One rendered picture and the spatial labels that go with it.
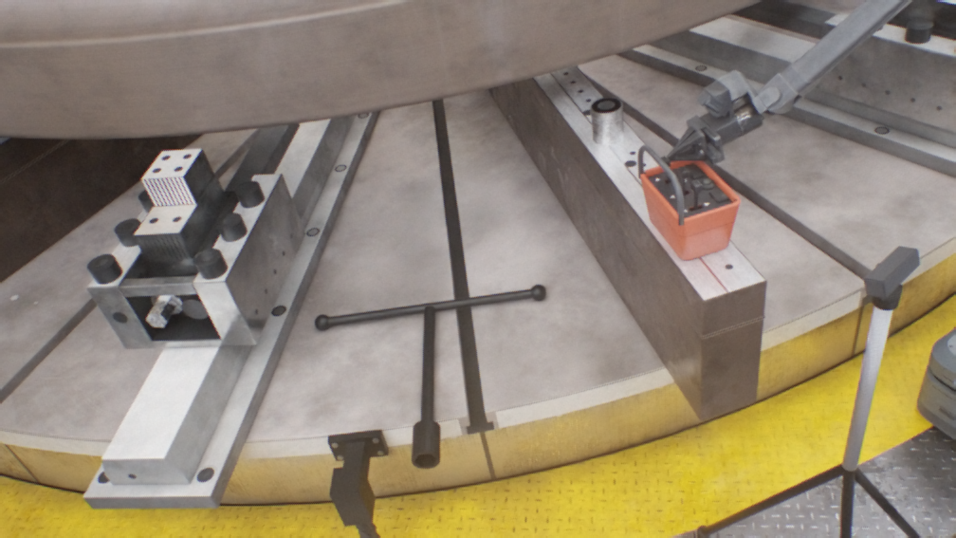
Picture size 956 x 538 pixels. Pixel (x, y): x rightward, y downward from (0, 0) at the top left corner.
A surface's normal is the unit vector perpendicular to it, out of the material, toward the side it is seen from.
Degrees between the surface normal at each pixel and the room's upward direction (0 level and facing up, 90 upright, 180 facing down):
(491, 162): 0
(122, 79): 90
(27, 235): 90
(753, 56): 71
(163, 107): 90
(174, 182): 90
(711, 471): 0
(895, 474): 0
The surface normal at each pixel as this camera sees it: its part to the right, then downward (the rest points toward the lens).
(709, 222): 0.32, 0.67
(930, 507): -0.14, -0.75
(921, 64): -0.76, 0.50
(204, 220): 0.99, -0.04
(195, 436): 0.89, -0.28
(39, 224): 0.88, 0.21
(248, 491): -0.09, 0.66
